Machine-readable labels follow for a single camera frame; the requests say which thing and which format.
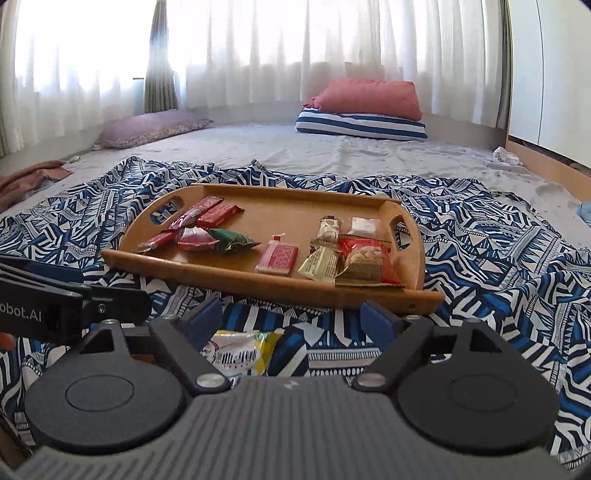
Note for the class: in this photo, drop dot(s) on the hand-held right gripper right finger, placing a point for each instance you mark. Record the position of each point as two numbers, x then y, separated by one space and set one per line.
376 321

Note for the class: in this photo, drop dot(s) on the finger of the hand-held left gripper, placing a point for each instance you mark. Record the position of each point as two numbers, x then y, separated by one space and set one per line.
120 304

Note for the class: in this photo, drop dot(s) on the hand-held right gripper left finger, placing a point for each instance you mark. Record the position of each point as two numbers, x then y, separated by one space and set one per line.
205 318

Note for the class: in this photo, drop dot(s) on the yellow white snack packet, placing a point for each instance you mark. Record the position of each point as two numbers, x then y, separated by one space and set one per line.
244 353

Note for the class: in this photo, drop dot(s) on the red peanut snack packet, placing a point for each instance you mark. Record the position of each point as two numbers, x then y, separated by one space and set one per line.
369 258

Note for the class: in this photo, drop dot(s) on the long red snack packet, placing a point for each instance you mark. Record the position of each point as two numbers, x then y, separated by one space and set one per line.
221 214
159 240
198 210

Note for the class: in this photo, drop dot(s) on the small red snack packet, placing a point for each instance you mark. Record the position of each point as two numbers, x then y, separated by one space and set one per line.
196 240

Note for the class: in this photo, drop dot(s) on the gold snack packet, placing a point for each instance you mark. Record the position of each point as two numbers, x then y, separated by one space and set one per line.
318 265

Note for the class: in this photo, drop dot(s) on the green snack packet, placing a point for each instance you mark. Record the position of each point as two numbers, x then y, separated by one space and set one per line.
231 240

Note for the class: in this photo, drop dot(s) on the red white bordered snack packet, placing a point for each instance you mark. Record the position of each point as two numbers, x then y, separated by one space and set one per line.
277 256

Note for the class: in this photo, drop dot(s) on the white clear snack packet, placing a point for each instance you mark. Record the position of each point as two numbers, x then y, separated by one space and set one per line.
364 226

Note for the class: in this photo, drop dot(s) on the brown white snack packet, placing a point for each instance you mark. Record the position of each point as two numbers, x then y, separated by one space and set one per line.
330 228

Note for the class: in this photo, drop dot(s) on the person's left hand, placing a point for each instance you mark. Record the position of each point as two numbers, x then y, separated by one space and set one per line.
5 341

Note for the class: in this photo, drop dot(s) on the brown cloth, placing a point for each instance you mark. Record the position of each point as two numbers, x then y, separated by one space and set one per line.
27 180

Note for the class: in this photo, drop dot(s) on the blue white patterned blanket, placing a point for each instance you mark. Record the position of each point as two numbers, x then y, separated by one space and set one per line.
485 258

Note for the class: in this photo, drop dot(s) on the purple pillow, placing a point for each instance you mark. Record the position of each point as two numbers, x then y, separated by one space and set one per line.
147 129

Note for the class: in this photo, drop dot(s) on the grey bed sheet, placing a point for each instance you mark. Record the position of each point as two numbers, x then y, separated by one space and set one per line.
277 147

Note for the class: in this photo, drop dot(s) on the blue white striped pillow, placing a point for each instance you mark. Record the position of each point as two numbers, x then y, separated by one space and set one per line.
360 125

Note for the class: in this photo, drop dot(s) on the red pillow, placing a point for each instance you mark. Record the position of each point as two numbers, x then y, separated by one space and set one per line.
369 97

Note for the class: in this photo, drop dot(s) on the light blue cloth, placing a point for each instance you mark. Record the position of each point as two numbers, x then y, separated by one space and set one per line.
585 208

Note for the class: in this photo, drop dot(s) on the green curtain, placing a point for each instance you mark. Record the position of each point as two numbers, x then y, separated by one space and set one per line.
160 60

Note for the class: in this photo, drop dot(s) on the white sheer curtain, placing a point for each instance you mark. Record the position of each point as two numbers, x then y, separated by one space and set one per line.
277 46

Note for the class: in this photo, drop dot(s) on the white wardrobe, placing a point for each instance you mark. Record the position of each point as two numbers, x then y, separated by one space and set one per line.
549 69

